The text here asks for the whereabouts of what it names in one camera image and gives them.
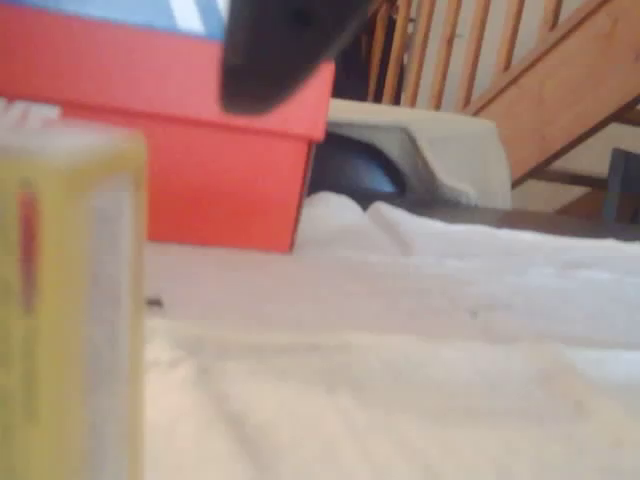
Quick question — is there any small white yellow medicine box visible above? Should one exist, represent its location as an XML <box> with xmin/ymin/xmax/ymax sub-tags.
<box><xmin>0</xmin><ymin>119</ymin><xmax>150</xmax><ymax>480</ymax></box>

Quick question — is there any wooden staircase railing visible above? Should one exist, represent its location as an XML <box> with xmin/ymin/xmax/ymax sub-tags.
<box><xmin>367</xmin><ymin>0</ymin><xmax>640</xmax><ymax>221</ymax></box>

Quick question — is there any white cloth with coloured stripes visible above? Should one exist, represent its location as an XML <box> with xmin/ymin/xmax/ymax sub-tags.
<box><xmin>0</xmin><ymin>189</ymin><xmax>640</xmax><ymax>480</ymax></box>

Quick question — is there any white plastic appliance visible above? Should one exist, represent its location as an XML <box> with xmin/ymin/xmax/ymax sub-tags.
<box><xmin>324</xmin><ymin>97</ymin><xmax>514</xmax><ymax>209</ymax></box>

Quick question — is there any light blue white object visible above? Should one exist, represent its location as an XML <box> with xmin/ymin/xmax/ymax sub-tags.
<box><xmin>0</xmin><ymin>0</ymin><xmax>227</xmax><ymax>42</ymax></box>

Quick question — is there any dark blue rounded object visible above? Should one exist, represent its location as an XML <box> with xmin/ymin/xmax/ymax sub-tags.
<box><xmin>305</xmin><ymin>130</ymin><xmax>404</xmax><ymax>207</ymax></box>

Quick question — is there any red object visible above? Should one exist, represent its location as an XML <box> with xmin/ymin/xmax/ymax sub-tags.
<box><xmin>0</xmin><ymin>0</ymin><xmax>337</xmax><ymax>254</ymax></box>

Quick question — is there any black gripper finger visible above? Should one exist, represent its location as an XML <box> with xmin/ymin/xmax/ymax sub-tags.
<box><xmin>218</xmin><ymin>0</ymin><xmax>377</xmax><ymax>115</ymax></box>

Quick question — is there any dark blue furniture piece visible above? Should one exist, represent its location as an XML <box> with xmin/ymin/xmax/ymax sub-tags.
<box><xmin>601</xmin><ymin>146</ymin><xmax>640</xmax><ymax>227</ymax></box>

